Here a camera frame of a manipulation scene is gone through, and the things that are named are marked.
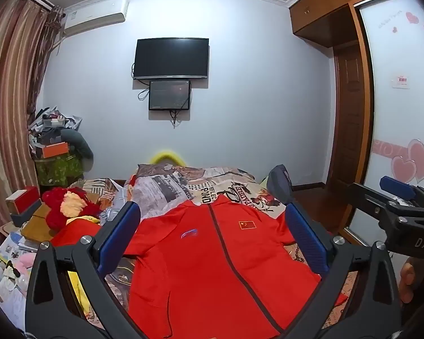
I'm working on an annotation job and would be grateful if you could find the person's right hand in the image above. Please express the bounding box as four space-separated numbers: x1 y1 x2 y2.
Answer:
399 257 416 304

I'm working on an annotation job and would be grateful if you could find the small black wall monitor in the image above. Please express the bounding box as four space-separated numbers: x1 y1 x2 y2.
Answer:
148 80 191 111

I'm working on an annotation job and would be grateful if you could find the red zip jacket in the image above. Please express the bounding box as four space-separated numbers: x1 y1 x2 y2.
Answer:
51 195 349 339

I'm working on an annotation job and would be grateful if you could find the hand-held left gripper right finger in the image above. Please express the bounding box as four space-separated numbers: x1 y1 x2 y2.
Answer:
284 203 402 339

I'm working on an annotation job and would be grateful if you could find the newspaper print bed blanket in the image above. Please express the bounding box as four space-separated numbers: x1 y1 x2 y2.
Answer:
65 164 361 339

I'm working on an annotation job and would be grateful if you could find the brown wooden door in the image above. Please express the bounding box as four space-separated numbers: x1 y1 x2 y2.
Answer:
331 42 371 216

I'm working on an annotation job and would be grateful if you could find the printed pillow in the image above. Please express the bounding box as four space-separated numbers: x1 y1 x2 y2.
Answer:
136 163 191 184

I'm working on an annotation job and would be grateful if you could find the black wall television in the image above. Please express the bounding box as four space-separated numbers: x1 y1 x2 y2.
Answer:
133 37 210 80

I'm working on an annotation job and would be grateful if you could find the pile of clutter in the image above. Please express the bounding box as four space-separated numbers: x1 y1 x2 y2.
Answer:
27 105 94 170

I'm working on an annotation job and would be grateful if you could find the pile of papers and bags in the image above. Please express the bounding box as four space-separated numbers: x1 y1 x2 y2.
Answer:
0 231 39 329

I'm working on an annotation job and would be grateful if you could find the red and white box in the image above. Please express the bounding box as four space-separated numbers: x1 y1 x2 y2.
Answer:
5 186 41 216

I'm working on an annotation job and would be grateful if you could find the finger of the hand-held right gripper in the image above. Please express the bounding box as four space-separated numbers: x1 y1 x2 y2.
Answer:
350 182 398 221
379 175 424 202

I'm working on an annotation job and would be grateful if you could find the white air conditioner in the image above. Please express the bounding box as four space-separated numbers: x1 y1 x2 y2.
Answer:
63 0 130 37

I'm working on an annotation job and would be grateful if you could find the dark grey bag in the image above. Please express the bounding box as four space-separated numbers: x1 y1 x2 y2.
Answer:
266 164 295 206

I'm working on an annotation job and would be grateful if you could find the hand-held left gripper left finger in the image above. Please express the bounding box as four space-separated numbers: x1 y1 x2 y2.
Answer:
25 201 142 339

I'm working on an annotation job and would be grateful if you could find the black television cable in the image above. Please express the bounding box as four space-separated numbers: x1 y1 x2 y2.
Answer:
130 63 193 128

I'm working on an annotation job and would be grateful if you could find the green patterned cloth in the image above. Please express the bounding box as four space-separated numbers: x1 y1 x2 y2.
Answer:
34 155 83 186

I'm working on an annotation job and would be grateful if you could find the striped brown curtain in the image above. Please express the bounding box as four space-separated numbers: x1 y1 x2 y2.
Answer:
0 0 64 255

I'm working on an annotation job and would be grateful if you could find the yellow curved headboard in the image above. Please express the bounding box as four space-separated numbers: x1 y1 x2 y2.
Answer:
151 150 186 166

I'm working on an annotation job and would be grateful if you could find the red plush toy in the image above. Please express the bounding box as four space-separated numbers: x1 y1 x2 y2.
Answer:
42 186 103 231

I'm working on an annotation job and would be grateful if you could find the orange box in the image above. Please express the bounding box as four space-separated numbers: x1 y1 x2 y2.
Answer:
39 143 70 159

